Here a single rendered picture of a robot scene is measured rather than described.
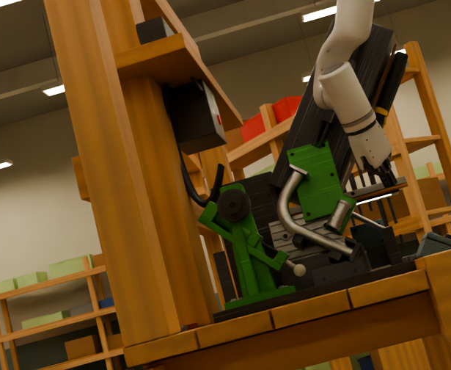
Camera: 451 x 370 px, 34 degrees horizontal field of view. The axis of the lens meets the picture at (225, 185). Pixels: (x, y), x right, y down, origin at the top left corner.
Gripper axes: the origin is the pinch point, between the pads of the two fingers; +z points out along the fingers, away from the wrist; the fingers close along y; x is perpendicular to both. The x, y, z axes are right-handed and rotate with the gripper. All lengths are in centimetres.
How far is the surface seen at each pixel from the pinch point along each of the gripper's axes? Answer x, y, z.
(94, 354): -804, -284, 329
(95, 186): -10, 67, -43
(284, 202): -22.0, 14.0, -5.6
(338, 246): -9.1, 17.9, 7.0
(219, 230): -17.0, 41.3, -15.5
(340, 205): -9.8, 9.4, 0.5
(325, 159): -16.8, -1.6, -8.1
